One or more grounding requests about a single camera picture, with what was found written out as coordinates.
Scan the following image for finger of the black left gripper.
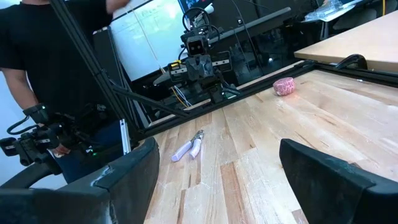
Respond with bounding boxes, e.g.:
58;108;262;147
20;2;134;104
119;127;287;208
193;55;205;80
203;55;215;79

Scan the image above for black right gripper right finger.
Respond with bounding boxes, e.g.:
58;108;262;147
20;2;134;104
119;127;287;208
279;138;398;224

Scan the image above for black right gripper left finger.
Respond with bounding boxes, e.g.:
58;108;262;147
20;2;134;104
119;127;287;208
0;136;160;224

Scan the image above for white-screen monitor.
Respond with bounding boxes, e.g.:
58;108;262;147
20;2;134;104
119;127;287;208
109;0;188;82

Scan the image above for dark grey desk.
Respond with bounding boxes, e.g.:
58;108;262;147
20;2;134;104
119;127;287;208
205;6;293;46

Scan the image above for pink speckled ball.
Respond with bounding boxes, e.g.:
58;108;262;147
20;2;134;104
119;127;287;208
272;77;296;96

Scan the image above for clear plastic bag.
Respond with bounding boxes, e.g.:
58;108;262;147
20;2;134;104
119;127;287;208
303;0;364;23

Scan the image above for person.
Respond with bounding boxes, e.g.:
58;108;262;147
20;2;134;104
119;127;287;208
0;0;137;184

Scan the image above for light wood desk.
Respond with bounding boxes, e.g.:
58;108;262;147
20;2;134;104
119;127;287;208
294;11;398;74

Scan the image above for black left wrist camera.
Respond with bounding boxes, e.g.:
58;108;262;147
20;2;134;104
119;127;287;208
185;35;210;57

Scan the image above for black aluminium table frame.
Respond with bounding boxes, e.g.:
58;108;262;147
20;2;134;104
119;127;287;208
51;0;398;147

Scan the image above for silver frame bracket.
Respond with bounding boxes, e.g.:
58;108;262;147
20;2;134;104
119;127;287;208
119;118;132;156

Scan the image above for purple-handled pliers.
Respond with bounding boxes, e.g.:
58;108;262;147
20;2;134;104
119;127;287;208
171;129;205;162

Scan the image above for black device with cables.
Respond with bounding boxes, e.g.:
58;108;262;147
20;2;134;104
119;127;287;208
0;104;103;175

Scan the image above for black frame clamp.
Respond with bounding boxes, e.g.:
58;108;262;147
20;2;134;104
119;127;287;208
335;54;368;71

